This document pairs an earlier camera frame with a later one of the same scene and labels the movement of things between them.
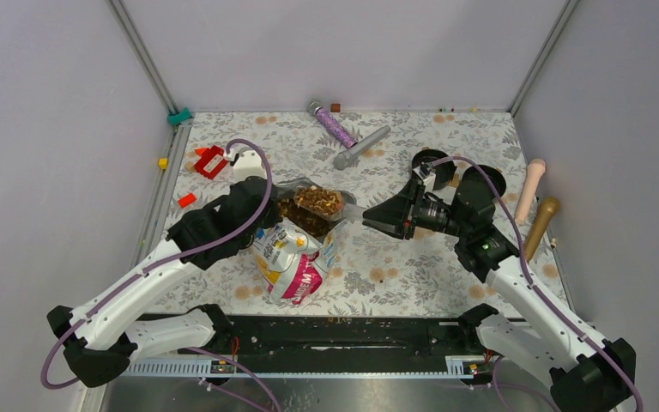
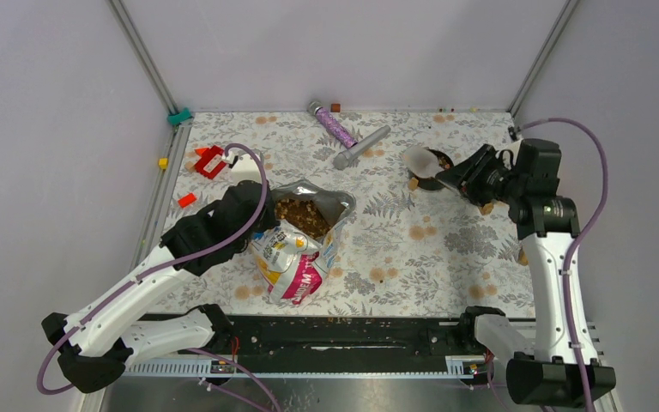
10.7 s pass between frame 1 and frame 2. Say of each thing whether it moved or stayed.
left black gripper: stayed
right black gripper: moved
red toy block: stayed
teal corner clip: stayed
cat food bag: stayed
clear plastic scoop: moved
